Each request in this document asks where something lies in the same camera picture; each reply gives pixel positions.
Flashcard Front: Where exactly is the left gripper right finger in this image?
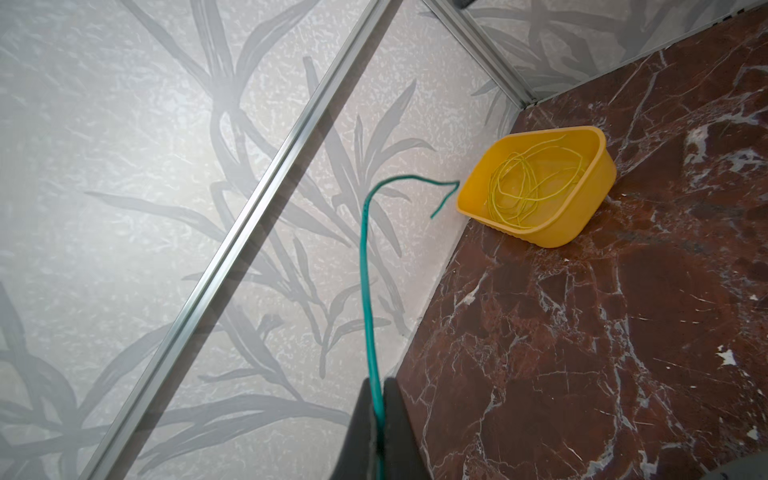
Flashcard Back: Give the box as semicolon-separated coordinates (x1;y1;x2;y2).
383;377;431;480

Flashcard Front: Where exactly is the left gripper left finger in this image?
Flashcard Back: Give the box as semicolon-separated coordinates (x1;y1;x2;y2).
329;378;378;480

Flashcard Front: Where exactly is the green cable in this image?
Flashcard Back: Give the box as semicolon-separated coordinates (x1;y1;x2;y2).
358;174;462;480

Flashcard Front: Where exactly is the grey perforated spool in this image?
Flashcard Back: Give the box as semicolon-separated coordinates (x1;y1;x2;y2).
701;451;768;480

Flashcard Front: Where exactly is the yellow plastic bin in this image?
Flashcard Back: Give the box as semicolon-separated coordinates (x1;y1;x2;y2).
457;126;617;248

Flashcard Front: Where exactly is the yellow cable coil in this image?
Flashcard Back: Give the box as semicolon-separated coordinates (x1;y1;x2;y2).
485;134;588;230

